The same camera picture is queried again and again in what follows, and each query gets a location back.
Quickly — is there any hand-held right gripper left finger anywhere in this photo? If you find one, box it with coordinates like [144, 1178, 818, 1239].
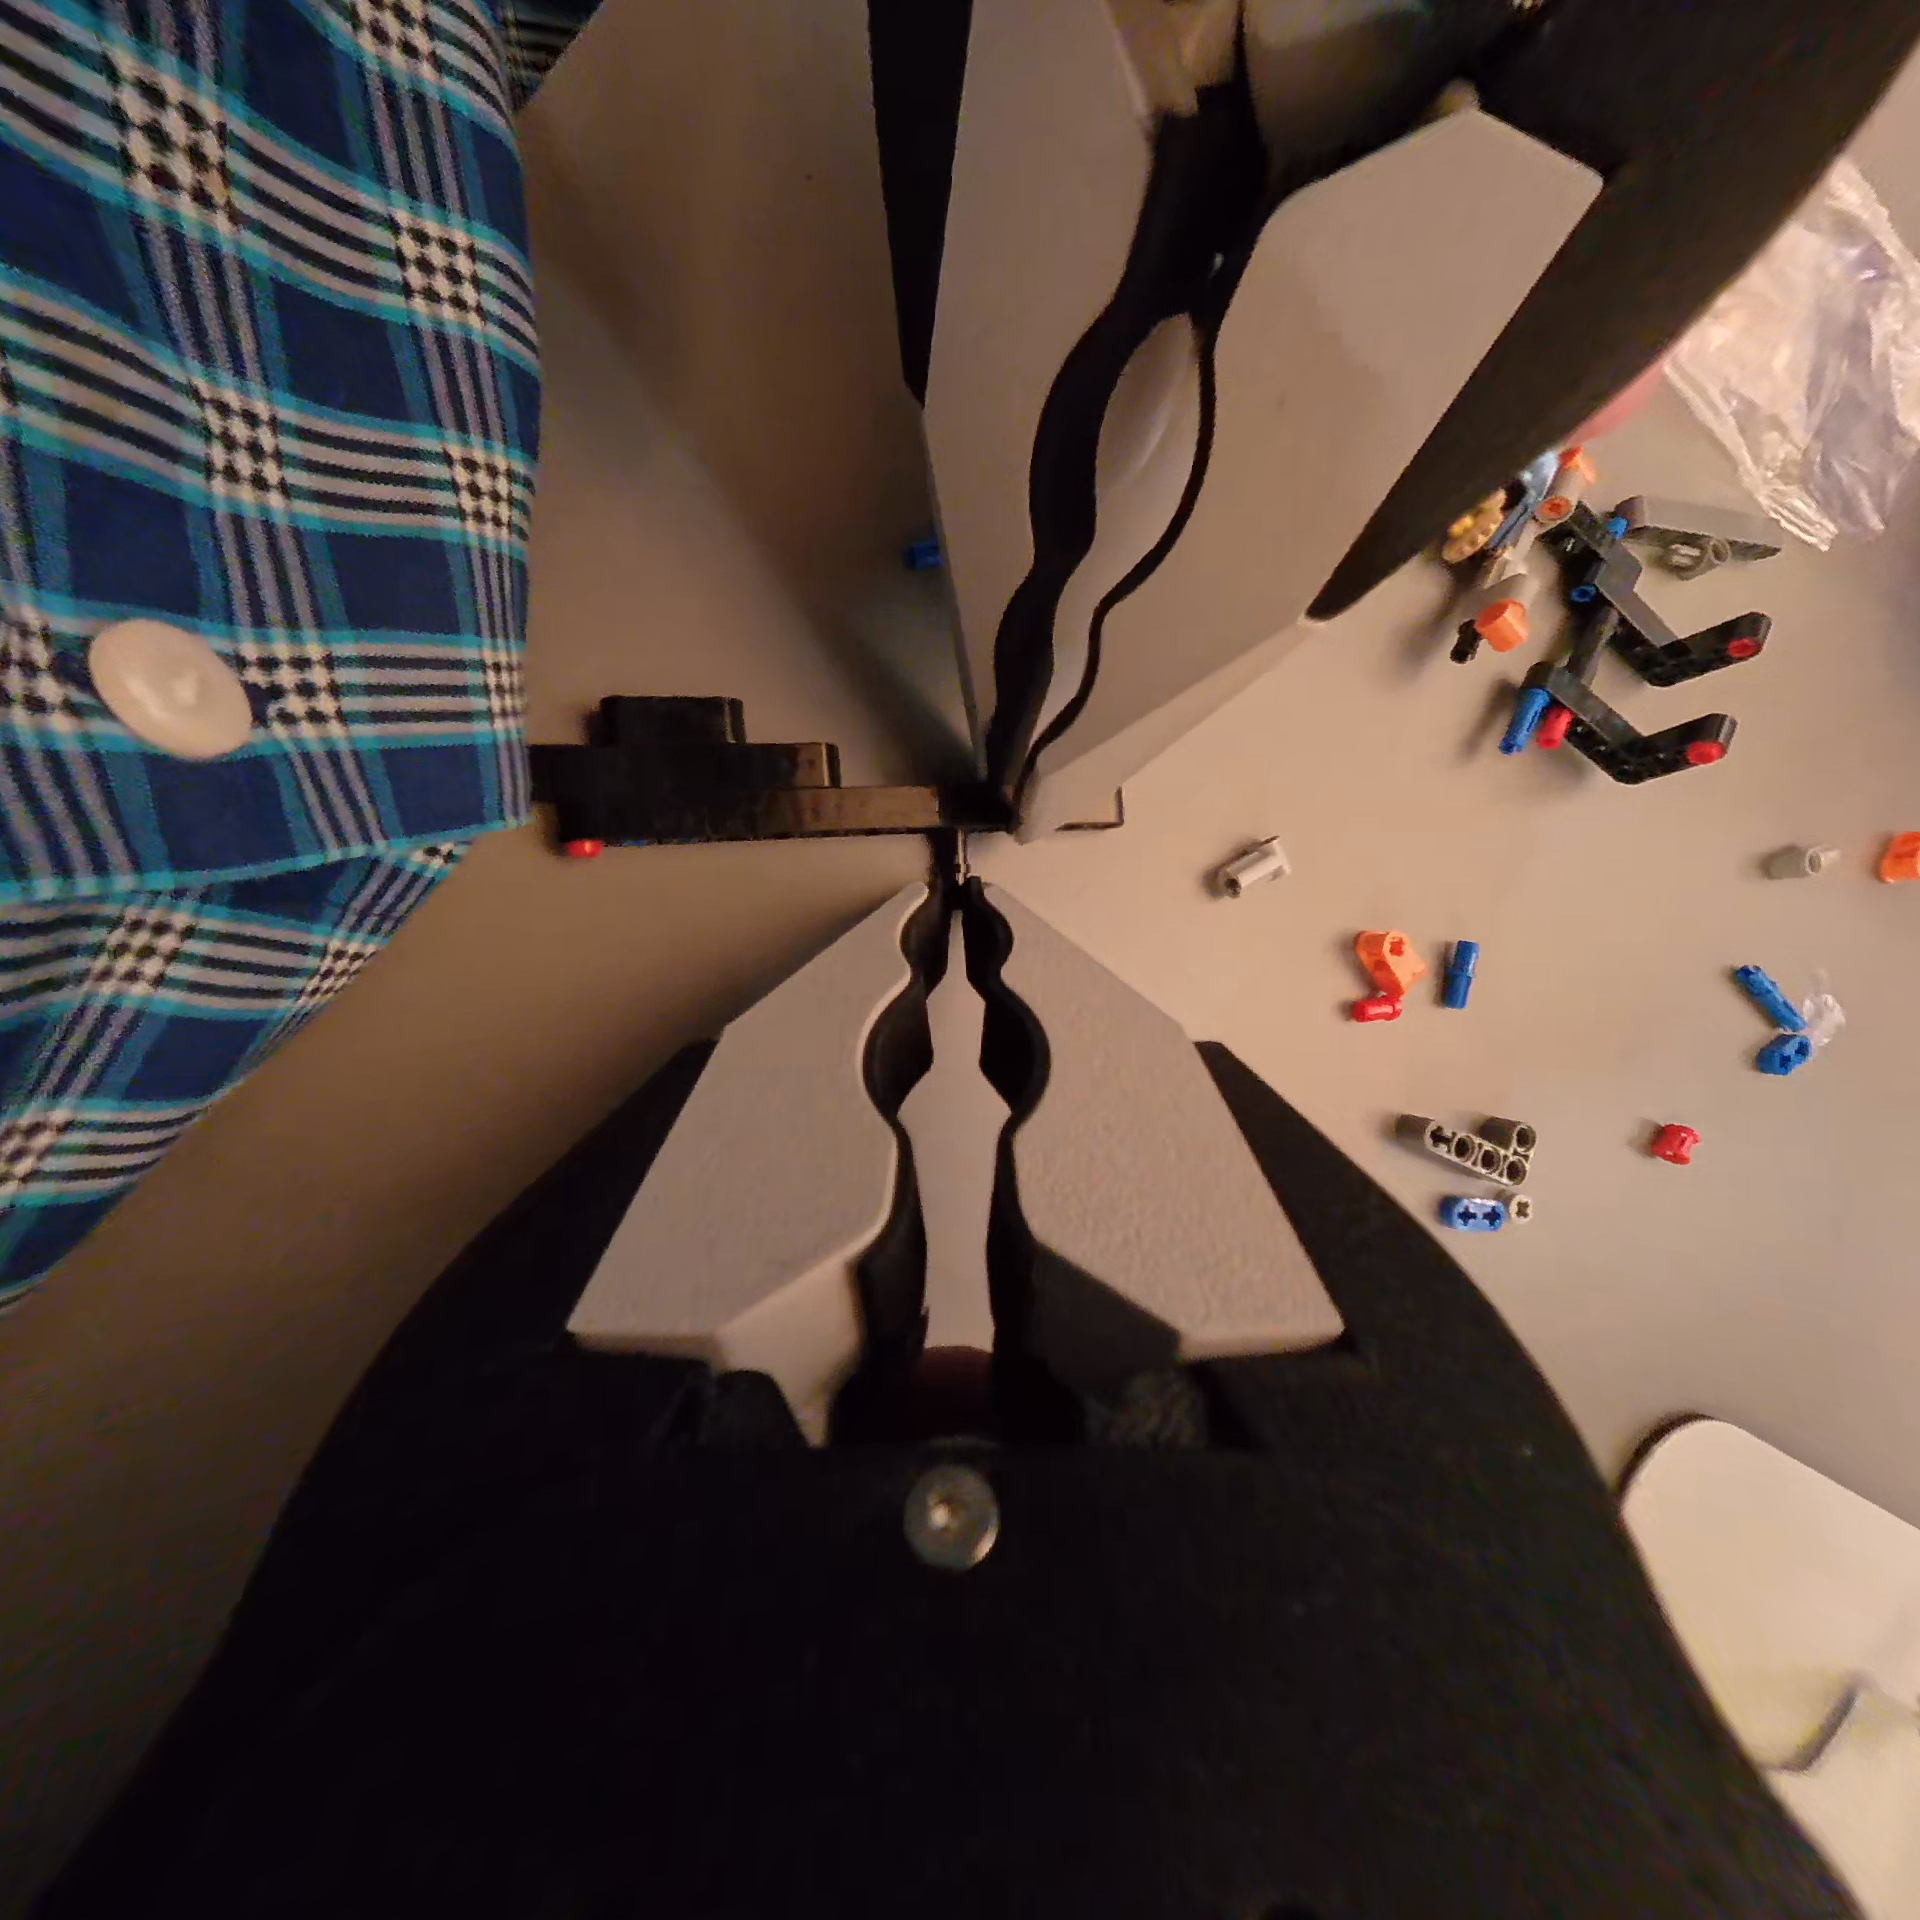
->
[566, 882, 955, 1447]

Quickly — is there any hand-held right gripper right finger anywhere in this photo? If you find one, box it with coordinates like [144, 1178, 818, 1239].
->
[961, 882, 1342, 1404]

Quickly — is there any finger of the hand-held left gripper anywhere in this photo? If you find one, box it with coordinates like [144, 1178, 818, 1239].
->
[1017, 105, 1608, 837]
[922, 0, 1255, 798]

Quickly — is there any black lego beam assembly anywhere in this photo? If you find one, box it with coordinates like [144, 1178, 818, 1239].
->
[529, 693, 1023, 860]

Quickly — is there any dark grey lego angle beam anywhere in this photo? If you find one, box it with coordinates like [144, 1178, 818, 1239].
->
[1395, 1113, 1538, 1191]

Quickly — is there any yellow black lego model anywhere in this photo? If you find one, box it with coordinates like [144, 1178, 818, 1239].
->
[1440, 446, 1776, 789]

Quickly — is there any clear plastic bag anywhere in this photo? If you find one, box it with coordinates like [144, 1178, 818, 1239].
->
[1662, 156, 1920, 552]

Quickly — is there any white board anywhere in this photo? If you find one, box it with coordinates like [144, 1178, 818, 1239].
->
[1617, 1415, 1920, 1920]

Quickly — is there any blue plaid shirt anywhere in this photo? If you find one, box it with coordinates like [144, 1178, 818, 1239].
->
[0, 0, 602, 1308]

